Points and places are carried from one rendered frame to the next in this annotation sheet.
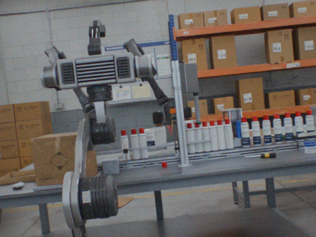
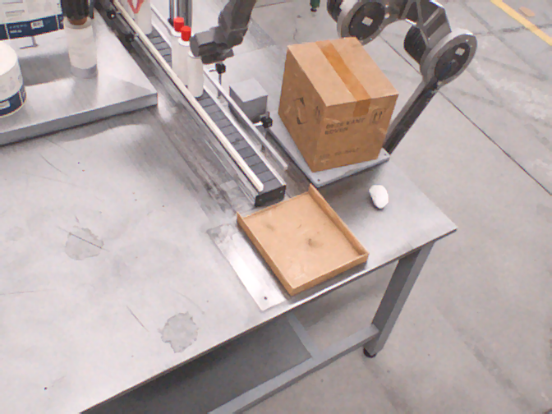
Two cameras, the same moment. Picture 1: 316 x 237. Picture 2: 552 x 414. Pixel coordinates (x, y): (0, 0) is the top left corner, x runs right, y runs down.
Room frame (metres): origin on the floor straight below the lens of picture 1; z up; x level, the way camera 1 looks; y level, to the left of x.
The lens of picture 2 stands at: (3.47, 1.75, 2.18)
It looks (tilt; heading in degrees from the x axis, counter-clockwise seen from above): 48 degrees down; 232
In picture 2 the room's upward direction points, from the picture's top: 11 degrees clockwise
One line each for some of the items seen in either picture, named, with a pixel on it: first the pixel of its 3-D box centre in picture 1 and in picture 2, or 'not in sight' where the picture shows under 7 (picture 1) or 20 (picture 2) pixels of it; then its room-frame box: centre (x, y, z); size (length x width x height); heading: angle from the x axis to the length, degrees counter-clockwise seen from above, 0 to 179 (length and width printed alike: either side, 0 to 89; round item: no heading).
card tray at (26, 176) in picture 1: (27, 176); (301, 236); (2.74, 0.90, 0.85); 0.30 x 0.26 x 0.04; 93
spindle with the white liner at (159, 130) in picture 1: (159, 130); (79, 30); (3.06, 0.00, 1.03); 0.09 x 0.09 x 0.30
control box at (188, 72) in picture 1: (185, 78); not in sight; (2.71, -0.20, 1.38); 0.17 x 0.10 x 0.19; 148
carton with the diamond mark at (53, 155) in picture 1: (65, 157); (333, 103); (2.44, 0.57, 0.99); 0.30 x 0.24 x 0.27; 82
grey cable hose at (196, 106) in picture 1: (197, 108); not in sight; (2.69, -0.26, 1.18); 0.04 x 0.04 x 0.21
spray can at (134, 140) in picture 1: (135, 144); (186, 56); (2.77, 0.17, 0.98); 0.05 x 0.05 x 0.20
